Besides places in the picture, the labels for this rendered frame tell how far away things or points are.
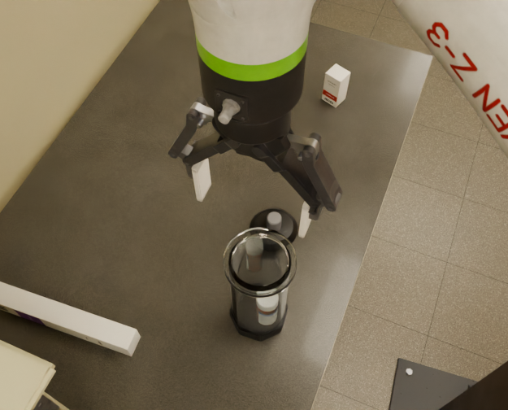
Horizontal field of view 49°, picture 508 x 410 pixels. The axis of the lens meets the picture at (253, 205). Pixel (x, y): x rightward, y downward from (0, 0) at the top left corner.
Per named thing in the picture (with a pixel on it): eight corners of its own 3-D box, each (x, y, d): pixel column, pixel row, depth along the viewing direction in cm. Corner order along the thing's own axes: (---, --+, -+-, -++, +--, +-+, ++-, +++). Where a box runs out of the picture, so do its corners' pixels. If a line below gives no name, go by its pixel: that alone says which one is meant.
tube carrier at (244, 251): (219, 329, 98) (211, 281, 79) (240, 276, 103) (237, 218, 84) (278, 349, 96) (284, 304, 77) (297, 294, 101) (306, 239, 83)
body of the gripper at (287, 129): (193, 104, 50) (201, 164, 58) (280, 132, 48) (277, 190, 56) (226, 50, 54) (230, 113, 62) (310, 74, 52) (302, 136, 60)
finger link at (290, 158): (262, 120, 58) (271, 118, 57) (322, 188, 63) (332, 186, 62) (247, 149, 56) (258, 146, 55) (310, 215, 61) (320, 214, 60)
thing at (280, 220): (241, 245, 107) (240, 228, 102) (260, 207, 112) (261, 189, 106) (286, 262, 105) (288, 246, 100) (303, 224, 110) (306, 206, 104)
